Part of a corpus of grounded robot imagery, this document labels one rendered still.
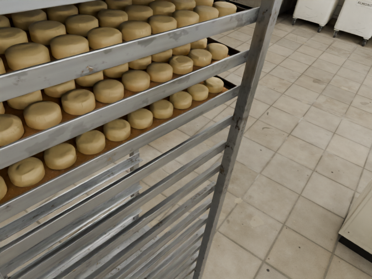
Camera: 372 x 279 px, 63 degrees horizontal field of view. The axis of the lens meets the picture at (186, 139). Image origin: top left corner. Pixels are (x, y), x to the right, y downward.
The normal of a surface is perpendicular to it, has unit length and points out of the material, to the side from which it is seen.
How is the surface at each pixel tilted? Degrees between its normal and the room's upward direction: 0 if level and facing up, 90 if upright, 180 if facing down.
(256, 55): 90
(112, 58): 90
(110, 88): 0
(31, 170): 0
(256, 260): 0
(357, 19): 94
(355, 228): 90
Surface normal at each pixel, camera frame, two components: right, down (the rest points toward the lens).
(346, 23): -0.59, 0.56
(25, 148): 0.71, 0.51
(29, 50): 0.10, -0.76
